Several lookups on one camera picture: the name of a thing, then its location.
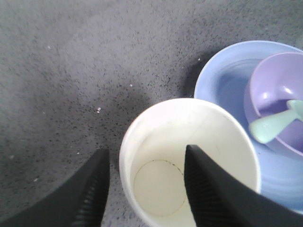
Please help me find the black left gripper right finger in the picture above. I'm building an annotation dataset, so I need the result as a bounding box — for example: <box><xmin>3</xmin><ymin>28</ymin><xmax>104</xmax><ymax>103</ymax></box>
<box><xmin>184</xmin><ymin>145</ymin><xmax>303</xmax><ymax>227</ymax></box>

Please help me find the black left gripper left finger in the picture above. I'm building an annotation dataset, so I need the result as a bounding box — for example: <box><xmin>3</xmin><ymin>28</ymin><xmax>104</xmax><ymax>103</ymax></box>
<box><xmin>0</xmin><ymin>148</ymin><xmax>110</xmax><ymax>227</ymax></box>

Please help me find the brown paper cup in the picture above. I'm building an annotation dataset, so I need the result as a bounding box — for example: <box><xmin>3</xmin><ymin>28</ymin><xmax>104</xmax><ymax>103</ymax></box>
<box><xmin>119</xmin><ymin>98</ymin><xmax>261</xmax><ymax>227</ymax></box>

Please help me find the pale green ceramic spoon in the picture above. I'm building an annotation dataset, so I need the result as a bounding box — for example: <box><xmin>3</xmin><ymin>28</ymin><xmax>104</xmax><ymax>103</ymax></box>
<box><xmin>249</xmin><ymin>100</ymin><xmax>303</xmax><ymax>144</ymax></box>

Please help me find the purple plastic bowl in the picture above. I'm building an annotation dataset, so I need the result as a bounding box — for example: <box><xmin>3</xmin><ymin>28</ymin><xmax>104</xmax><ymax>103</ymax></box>
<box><xmin>244</xmin><ymin>52</ymin><xmax>303</xmax><ymax>160</ymax></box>

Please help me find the light blue plate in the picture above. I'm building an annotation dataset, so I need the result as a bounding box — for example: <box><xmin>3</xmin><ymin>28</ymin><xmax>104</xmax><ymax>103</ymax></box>
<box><xmin>194</xmin><ymin>40</ymin><xmax>303</xmax><ymax>214</ymax></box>

